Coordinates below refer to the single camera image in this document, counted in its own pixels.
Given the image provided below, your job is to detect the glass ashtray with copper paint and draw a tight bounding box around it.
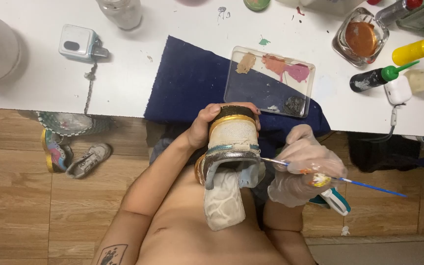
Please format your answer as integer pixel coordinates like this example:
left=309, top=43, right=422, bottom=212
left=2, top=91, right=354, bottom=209
left=331, top=7, right=390, bottom=68

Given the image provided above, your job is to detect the person's bare torso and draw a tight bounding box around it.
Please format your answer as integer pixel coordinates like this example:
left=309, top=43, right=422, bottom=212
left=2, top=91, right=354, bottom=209
left=135, top=164, right=291, bottom=265

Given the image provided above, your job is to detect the yellow bottle with green nozzle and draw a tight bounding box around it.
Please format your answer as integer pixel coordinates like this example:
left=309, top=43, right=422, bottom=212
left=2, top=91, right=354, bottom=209
left=392, top=36, right=424, bottom=67

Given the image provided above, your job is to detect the white earbuds case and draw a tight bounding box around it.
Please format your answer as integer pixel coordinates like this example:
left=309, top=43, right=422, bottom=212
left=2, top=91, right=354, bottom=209
left=384, top=75, right=413, bottom=106

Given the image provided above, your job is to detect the pink round object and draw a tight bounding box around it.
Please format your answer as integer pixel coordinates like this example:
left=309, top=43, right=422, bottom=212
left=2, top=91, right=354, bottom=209
left=176, top=0, right=210, bottom=7

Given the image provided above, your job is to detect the checkered basket with plastic bag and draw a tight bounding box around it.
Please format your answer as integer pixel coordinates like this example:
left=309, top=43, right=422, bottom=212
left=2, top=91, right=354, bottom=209
left=36, top=111, right=114, bottom=138

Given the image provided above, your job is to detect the colourful painted shoe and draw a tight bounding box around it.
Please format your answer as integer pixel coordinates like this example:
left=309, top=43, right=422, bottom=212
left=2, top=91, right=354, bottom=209
left=41, top=128, right=74, bottom=174

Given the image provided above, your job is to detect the teal and white tool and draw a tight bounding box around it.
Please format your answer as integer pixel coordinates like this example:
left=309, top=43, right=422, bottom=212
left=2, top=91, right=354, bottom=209
left=309, top=186, right=352, bottom=216

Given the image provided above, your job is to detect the clear plastic paint palette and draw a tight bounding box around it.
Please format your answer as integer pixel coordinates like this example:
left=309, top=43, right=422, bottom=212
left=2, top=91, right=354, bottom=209
left=223, top=46, right=316, bottom=119

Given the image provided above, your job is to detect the clear glass jar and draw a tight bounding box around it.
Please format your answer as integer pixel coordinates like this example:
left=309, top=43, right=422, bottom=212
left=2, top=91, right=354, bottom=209
left=95, top=0, right=143, bottom=31

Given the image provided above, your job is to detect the bottle with red cap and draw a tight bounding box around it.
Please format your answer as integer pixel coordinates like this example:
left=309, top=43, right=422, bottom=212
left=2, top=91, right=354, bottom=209
left=374, top=0, right=424, bottom=27

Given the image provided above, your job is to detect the blue handled paintbrush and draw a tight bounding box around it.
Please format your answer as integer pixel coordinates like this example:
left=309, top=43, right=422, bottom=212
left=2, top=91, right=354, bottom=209
left=258, top=156, right=407, bottom=198

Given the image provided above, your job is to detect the dark blue cloth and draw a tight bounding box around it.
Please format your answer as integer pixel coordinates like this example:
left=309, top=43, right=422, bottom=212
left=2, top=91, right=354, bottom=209
left=144, top=36, right=331, bottom=157

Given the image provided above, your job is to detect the black bag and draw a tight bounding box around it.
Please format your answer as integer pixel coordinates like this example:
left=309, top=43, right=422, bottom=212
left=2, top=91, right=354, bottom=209
left=347, top=132, right=421, bottom=174

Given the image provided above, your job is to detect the person's right hand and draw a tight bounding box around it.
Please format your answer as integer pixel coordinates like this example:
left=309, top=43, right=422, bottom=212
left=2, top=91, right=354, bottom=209
left=267, top=124, right=349, bottom=208

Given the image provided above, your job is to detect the grey white sneaker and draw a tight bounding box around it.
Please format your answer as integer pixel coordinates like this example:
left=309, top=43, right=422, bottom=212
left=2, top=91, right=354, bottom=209
left=66, top=142, right=113, bottom=180

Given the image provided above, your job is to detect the green paint jar lid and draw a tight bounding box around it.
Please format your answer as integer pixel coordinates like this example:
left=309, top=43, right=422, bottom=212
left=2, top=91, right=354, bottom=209
left=243, top=0, right=271, bottom=12

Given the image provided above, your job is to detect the small white pocket camera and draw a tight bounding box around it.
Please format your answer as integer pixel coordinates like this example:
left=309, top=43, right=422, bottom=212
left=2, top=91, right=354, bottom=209
left=58, top=24, right=110, bottom=62

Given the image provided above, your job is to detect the black bottle with green nozzle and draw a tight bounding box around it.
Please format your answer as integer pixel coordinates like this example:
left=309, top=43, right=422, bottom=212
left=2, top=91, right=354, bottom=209
left=349, top=60, right=420, bottom=93

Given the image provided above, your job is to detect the grey braided lanyard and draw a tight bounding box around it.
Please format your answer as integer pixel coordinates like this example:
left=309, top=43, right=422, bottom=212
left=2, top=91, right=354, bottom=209
left=83, top=61, right=99, bottom=115

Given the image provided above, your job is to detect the person's left hand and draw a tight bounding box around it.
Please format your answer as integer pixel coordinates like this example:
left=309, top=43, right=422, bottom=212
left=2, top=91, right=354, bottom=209
left=186, top=102, right=263, bottom=150

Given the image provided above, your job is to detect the white charging cable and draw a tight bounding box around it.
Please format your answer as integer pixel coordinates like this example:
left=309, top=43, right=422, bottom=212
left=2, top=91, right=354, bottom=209
left=370, top=104, right=399, bottom=143

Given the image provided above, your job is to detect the white painted high-top shoe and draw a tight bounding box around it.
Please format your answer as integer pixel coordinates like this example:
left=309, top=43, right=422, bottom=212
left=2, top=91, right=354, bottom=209
left=194, top=106, right=266, bottom=232

